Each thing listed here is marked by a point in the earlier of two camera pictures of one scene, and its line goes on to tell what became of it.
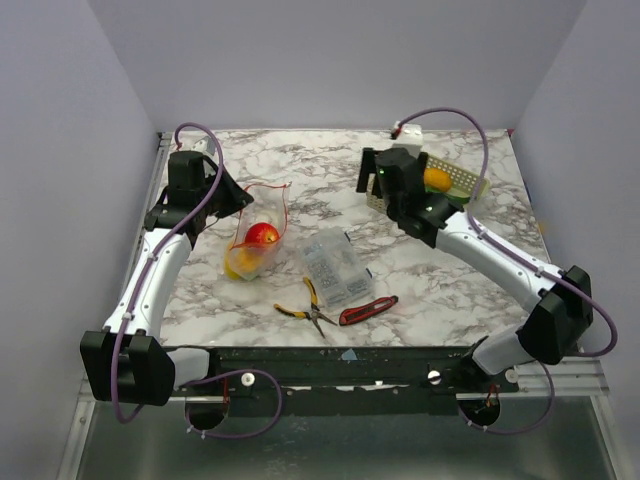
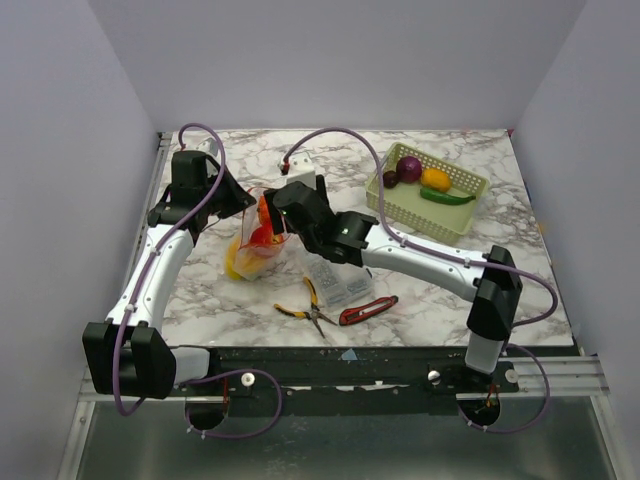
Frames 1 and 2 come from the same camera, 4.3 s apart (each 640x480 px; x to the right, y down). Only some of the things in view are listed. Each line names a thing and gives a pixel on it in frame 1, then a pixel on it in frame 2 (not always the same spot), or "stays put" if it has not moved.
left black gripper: (237, 197) stays put
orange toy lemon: (437, 178) stays put
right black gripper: (367, 170) → (273, 204)
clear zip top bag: (263, 221) stays put
